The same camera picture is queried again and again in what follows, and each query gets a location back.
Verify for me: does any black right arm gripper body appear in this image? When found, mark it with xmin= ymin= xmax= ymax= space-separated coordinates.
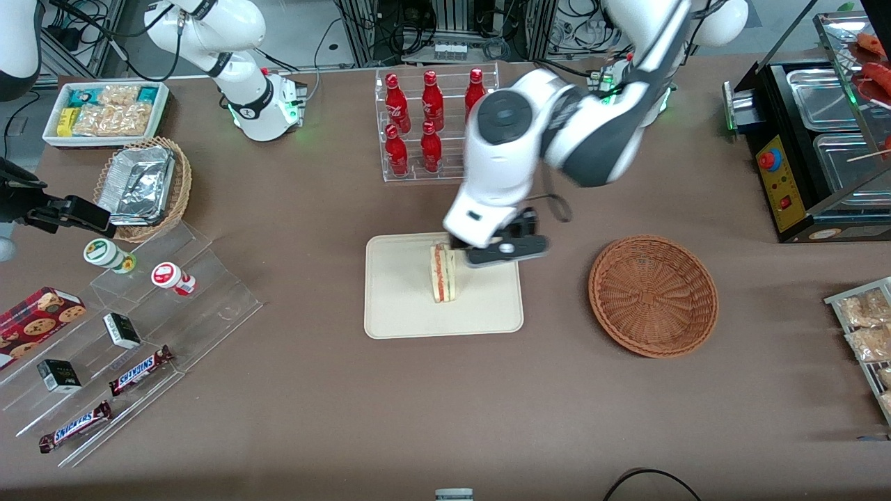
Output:
xmin=0 ymin=159 xmax=53 ymax=223

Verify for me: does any triangle sandwich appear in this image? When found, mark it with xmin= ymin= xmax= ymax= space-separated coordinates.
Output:
xmin=429 ymin=240 xmax=458 ymax=304

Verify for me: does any aluminium foil tray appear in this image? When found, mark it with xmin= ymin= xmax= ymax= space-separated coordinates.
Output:
xmin=97 ymin=145 xmax=176 ymax=227

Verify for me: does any beige plastic tray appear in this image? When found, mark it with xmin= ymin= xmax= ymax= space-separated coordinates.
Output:
xmin=364 ymin=229 xmax=525 ymax=340

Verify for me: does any oval tan wicker basket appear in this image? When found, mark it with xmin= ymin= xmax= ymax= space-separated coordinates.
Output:
xmin=93 ymin=136 xmax=193 ymax=244

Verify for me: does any round brown wicker basket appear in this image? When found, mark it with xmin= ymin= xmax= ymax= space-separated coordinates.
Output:
xmin=588 ymin=234 xmax=719 ymax=359

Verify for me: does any tray of packaged crackers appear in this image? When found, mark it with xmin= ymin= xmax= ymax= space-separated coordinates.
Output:
xmin=824 ymin=277 xmax=891 ymax=427

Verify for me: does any green lid yogurt cup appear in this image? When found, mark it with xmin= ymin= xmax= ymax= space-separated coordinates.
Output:
xmin=84 ymin=238 xmax=137 ymax=274

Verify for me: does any white snack bin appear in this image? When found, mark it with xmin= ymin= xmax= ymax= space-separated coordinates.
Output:
xmin=42 ymin=81 xmax=171 ymax=149

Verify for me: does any clear acrylic bottle rack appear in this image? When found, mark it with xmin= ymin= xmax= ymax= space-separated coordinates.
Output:
xmin=374 ymin=63 xmax=500 ymax=183

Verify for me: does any red cola bottle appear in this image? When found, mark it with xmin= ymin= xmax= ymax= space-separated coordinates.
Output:
xmin=421 ymin=70 xmax=446 ymax=133
xmin=384 ymin=124 xmax=409 ymax=177
xmin=464 ymin=67 xmax=488 ymax=119
xmin=385 ymin=72 xmax=411 ymax=134
xmin=420 ymin=121 xmax=443 ymax=173

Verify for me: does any clear cracker bag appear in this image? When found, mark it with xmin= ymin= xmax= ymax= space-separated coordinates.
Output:
xmin=97 ymin=83 xmax=140 ymax=106
xmin=72 ymin=104 xmax=116 ymax=137
xmin=111 ymin=103 xmax=152 ymax=137

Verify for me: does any red lid yogurt cup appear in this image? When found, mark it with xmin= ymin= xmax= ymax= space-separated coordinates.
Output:
xmin=151 ymin=262 xmax=197 ymax=296

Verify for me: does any red cookie box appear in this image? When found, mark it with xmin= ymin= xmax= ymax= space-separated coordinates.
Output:
xmin=0 ymin=286 xmax=88 ymax=371

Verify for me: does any small black box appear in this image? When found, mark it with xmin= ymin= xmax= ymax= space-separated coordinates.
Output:
xmin=103 ymin=312 xmax=142 ymax=350
xmin=36 ymin=358 xmax=83 ymax=395

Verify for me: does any clear acrylic stepped shelf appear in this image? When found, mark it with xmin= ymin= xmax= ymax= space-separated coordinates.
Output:
xmin=0 ymin=219 xmax=264 ymax=468

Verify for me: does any Snickers chocolate bar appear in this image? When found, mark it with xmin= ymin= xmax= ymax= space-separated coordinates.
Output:
xmin=108 ymin=344 xmax=175 ymax=397
xmin=38 ymin=400 xmax=113 ymax=454

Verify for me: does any black food warmer appliance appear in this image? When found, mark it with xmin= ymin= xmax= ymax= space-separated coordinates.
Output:
xmin=723 ymin=10 xmax=891 ymax=244

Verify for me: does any stainless steel pan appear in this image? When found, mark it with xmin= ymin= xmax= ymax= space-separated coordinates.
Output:
xmin=812 ymin=132 xmax=891 ymax=209
xmin=785 ymin=67 xmax=867 ymax=132

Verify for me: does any glass appliance lid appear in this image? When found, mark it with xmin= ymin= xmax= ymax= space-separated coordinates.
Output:
xmin=813 ymin=10 xmax=891 ymax=202

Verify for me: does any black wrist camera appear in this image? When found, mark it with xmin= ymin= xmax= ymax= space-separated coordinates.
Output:
xmin=498 ymin=207 xmax=540 ymax=241

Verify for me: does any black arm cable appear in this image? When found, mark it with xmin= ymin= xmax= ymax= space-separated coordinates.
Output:
xmin=545 ymin=167 xmax=573 ymax=225

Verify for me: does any aluminium frame rack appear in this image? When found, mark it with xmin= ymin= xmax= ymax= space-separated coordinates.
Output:
xmin=333 ymin=0 xmax=558 ymax=67

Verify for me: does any black table cable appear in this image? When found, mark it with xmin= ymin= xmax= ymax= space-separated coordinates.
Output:
xmin=602 ymin=468 xmax=704 ymax=501

